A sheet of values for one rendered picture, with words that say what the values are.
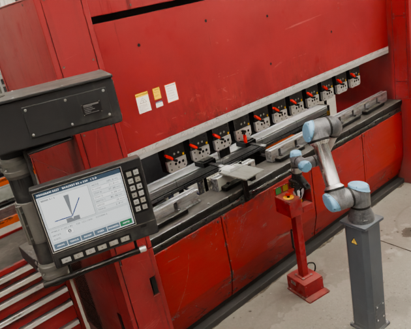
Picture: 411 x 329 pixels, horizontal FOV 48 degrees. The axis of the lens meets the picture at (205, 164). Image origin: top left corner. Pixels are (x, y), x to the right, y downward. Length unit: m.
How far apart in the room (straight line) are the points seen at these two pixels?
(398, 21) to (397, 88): 0.62
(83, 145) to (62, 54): 0.44
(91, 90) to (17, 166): 0.43
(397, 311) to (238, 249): 1.12
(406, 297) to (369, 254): 0.73
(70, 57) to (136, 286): 1.29
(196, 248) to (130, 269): 0.56
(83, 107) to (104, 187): 0.33
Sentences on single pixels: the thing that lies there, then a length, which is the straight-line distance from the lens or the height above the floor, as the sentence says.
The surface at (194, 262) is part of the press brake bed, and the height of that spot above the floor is 0.57.
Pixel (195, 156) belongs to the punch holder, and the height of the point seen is 1.19.
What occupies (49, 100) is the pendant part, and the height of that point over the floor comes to 1.90.
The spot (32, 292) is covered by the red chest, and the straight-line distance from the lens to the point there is 2.84.
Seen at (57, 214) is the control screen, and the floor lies 1.47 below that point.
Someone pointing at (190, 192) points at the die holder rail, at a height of 0.97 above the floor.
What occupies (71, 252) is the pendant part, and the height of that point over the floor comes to 1.29.
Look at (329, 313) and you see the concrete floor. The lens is 3.38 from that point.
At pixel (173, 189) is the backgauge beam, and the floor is 0.92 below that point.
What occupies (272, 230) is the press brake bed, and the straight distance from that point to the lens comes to 3.51.
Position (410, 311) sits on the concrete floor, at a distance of 3.41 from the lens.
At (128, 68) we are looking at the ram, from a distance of 2.68.
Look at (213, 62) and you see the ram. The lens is 3.04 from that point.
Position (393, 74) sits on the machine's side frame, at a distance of 4.77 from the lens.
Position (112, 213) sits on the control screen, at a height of 1.40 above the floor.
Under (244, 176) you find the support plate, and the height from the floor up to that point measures 1.00.
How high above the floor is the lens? 2.17
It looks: 20 degrees down
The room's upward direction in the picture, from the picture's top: 12 degrees counter-clockwise
